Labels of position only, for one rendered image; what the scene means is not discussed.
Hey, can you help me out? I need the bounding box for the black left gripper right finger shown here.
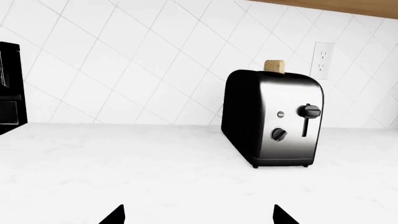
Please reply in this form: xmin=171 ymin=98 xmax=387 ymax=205
xmin=273 ymin=203 xmax=300 ymax=224

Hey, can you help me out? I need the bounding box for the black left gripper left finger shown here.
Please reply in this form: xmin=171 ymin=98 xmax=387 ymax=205
xmin=98 ymin=203 xmax=126 ymax=224

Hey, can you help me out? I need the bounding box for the black toaster dial knob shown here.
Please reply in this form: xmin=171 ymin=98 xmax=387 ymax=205
xmin=271 ymin=126 xmax=289 ymax=142

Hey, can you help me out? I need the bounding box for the black and steel toaster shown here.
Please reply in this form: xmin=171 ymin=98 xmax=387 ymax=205
xmin=221 ymin=69 xmax=325 ymax=169

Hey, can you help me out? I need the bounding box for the black toaster lever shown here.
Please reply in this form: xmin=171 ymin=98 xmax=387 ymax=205
xmin=297 ymin=103 xmax=322 ymax=118

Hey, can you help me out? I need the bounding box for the bread slice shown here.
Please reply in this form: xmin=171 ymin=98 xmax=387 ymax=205
xmin=263 ymin=60 xmax=287 ymax=76

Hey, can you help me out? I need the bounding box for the black kitchen appliance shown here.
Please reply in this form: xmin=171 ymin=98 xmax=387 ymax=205
xmin=0 ymin=41 xmax=29 ymax=136

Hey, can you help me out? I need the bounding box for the white wall outlet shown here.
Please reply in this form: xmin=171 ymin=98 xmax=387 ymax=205
xmin=310 ymin=41 xmax=335 ymax=81

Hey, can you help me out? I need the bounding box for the wooden wall cabinet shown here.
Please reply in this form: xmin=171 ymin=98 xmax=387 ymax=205
xmin=245 ymin=0 xmax=398 ymax=21

